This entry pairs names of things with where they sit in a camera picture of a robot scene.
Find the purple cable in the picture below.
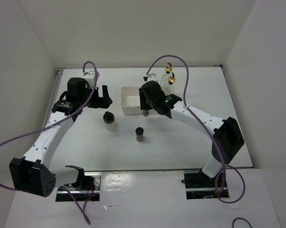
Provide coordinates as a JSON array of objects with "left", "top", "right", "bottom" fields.
[
  {"left": 146, "top": 55, "right": 247, "bottom": 205},
  {"left": 0, "top": 61, "right": 101, "bottom": 225}
]

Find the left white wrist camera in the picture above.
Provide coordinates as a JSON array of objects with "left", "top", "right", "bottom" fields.
[{"left": 83, "top": 70, "right": 100, "bottom": 88}]

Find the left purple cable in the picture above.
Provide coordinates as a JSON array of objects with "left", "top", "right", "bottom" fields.
[{"left": 0, "top": 61, "right": 101, "bottom": 225}]

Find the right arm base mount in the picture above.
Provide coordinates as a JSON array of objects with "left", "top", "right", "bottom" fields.
[{"left": 181, "top": 171, "right": 229, "bottom": 200}]

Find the spice jar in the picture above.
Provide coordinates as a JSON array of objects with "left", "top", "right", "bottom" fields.
[
  {"left": 135, "top": 127, "right": 144, "bottom": 142},
  {"left": 142, "top": 110, "right": 150, "bottom": 117}
]

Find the white salt shaker black cap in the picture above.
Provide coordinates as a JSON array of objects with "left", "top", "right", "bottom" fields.
[{"left": 103, "top": 111, "right": 117, "bottom": 131}]

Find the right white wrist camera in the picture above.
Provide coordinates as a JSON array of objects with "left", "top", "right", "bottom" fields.
[{"left": 143, "top": 74, "right": 159, "bottom": 83}]

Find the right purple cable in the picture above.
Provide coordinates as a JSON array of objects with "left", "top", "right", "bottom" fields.
[{"left": 146, "top": 55, "right": 247, "bottom": 205}]

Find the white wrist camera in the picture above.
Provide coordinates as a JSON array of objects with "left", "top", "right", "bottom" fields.
[
  {"left": 143, "top": 74, "right": 159, "bottom": 83},
  {"left": 83, "top": 70, "right": 100, "bottom": 88}
]

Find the white divided organizer tray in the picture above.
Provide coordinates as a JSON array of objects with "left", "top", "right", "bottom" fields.
[{"left": 120, "top": 85, "right": 174, "bottom": 116}]

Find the black cable on floor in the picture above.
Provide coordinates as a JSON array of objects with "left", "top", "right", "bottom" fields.
[{"left": 232, "top": 218, "right": 253, "bottom": 228}]

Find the glass oil bottle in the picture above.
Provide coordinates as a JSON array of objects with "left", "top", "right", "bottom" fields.
[
  {"left": 165, "top": 72, "right": 176, "bottom": 95},
  {"left": 160, "top": 63, "right": 172, "bottom": 94}
]

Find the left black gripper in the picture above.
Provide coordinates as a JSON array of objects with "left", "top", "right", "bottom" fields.
[{"left": 79, "top": 85, "right": 112, "bottom": 109}]

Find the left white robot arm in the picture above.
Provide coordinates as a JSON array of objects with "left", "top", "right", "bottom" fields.
[{"left": 9, "top": 77, "right": 113, "bottom": 197}]

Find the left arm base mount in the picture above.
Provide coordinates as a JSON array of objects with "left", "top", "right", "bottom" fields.
[{"left": 64, "top": 172, "right": 102, "bottom": 202}]

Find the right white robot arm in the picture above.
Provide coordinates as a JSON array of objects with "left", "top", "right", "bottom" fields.
[{"left": 139, "top": 81, "right": 244, "bottom": 187}]

